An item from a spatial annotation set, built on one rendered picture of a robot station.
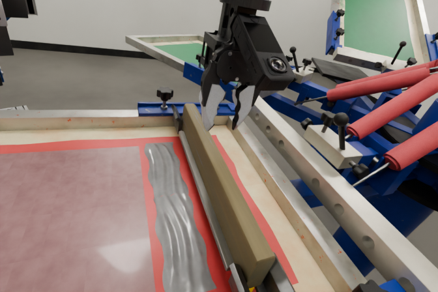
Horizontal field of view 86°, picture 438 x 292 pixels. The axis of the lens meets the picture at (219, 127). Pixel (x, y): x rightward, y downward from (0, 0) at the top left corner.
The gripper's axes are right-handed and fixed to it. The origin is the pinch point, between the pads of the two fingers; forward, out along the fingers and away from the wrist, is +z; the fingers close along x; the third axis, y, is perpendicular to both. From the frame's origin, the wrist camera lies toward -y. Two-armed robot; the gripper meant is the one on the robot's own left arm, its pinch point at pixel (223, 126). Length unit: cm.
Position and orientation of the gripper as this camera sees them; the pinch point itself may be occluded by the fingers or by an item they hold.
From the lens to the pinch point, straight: 40.7
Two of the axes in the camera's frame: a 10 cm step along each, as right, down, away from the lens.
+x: -9.2, 0.3, -3.8
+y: -3.4, -5.5, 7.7
